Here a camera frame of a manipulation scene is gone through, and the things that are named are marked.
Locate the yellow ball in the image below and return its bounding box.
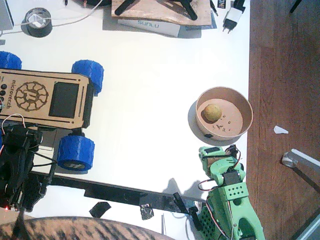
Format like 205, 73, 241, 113
202, 103, 223, 123

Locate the black pen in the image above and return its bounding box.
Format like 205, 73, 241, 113
209, 0, 220, 18

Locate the black red camera tripod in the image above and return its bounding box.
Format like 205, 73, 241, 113
114, 0, 199, 21

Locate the grey box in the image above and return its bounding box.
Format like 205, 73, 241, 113
0, 0, 15, 31

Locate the white teal SUNLU box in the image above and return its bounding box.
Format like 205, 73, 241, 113
116, 11, 217, 39

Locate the pale grey object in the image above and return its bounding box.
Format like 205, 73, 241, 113
291, 216, 320, 240

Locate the blue rover wheel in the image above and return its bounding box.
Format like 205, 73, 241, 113
57, 134, 96, 174
71, 59, 105, 98
0, 50, 23, 70

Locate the tan paper bowl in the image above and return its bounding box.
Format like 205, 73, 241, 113
195, 86, 254, 141

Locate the long black bar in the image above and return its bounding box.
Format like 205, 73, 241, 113
29, 171, 201, 213

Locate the brown striped round seat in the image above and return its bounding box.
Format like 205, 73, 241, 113
0, 216, 162, 240

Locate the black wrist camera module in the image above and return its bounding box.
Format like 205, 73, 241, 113
224, 145, 240, 158

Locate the white black plug charger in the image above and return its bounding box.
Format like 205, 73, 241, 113
221, 6, 245, 34

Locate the grey duct tape roll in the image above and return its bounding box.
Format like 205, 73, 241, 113
21, 7, 54, 38

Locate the grey metal furniture leg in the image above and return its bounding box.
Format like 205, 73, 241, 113
281, 148, 320, 193

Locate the black stand leg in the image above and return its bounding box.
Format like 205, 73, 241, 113
289, 0, 304, 14

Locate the black round object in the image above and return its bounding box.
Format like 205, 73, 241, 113
73, 0, 112, 7

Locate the white paper scrap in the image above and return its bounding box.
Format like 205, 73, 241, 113
272, 124, 289, 135

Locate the green arm servo cable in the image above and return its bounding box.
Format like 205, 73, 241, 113
197, 149, 247, 240

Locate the wooden board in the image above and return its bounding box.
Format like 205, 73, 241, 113
110, 0, 214, 27

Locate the black adapter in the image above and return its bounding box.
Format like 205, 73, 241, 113
233, 0, 248, 11

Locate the black spring clamp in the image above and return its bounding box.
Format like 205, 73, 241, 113
188, 206, 204, 231
172, 191, 189, 214

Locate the wooden microrover chassis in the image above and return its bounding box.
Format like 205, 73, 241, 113
0, 67, 96, 151

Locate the black tape piece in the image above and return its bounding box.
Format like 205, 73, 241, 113
139, 203, 155, 221
89, 201, 112, 218

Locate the white cable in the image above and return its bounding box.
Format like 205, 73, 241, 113
0, 0, 104, 35

